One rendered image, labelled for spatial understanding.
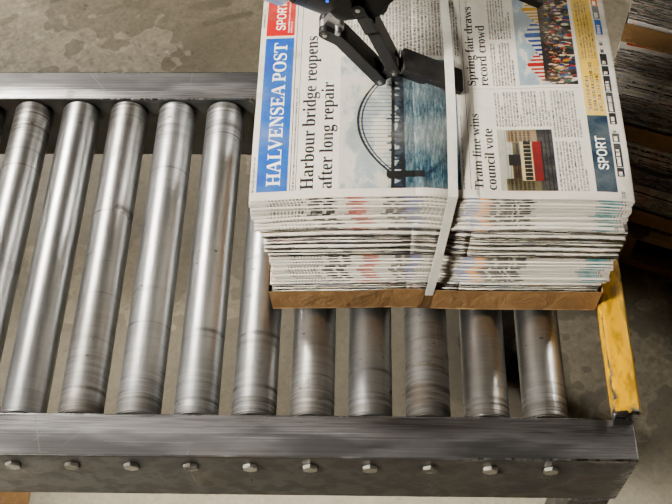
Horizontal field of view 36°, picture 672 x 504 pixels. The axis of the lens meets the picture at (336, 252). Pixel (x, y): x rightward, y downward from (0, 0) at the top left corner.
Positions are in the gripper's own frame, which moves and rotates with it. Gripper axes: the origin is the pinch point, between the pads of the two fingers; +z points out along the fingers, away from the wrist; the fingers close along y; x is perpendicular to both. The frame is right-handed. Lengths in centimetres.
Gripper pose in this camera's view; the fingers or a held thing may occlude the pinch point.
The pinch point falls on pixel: (489, 37)
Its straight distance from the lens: 103.9
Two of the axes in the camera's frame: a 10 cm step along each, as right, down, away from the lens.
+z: 8.9, 2.6, 3.7
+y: -4.5, 4.7, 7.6
